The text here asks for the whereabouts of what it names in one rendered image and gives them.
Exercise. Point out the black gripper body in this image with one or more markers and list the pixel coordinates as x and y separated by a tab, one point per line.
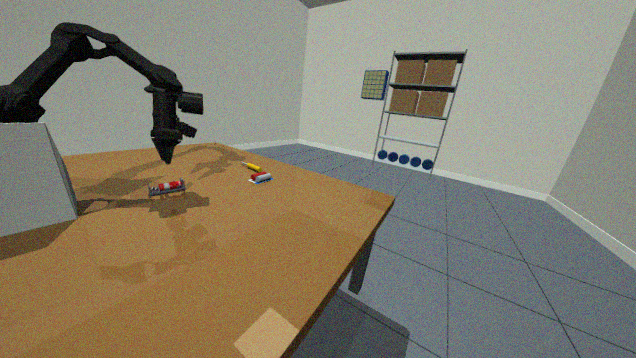
164	125

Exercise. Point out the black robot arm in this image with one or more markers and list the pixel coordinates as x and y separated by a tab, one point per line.
19	101

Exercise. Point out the yellow-handled screwdriver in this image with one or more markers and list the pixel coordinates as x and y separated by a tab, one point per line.
252	166

